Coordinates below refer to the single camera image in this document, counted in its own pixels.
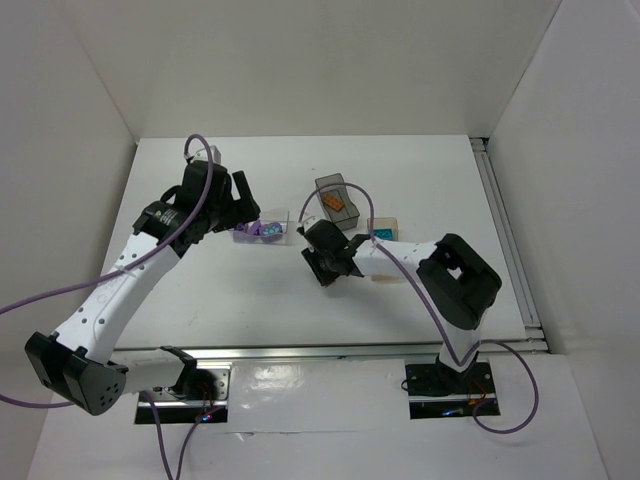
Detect light purple curved lego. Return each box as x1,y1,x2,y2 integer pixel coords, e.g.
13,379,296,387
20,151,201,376
250,220,265,237

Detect purple rounded printed lego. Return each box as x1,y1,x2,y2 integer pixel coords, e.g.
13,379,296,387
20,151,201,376
263,222,283,238

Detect long teal lego brick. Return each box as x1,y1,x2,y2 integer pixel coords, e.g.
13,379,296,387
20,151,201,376
374,228,395,241

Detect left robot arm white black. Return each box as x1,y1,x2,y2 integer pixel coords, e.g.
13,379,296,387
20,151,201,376
25,160,260,416

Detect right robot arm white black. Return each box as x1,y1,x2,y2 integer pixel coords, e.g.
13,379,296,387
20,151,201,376
297,217,502,375

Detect clear plastic container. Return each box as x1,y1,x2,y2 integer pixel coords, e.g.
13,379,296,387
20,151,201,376
231,208,290,246

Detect dark grey plastic container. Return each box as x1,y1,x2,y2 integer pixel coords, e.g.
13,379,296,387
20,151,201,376
315,173,360,231

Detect amber plastic container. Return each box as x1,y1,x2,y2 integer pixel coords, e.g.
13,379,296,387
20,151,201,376
366,217,401,283

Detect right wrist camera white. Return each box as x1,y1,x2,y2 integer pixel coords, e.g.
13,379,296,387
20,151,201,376
297,216,318,230

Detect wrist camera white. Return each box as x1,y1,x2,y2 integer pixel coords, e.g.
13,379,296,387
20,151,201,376
184,145,221,164
297,216,318,230

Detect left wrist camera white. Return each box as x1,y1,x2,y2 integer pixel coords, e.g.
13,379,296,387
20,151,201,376
184,145,221,164

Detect aluminium rail front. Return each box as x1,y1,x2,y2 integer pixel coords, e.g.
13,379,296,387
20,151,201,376
114,341,446,363

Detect aluminium rail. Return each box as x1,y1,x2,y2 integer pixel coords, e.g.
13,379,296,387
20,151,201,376
114,341,446,363
469,137,549,352

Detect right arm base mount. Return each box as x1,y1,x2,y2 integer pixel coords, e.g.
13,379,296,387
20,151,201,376
400,362,500,420

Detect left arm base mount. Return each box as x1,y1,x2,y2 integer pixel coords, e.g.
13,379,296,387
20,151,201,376
127,361,231,425

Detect aluminium rail right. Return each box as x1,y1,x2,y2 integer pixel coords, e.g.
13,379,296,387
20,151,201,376
469,137,549,352

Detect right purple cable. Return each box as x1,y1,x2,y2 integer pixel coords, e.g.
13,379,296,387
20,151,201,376
298,184,540,434

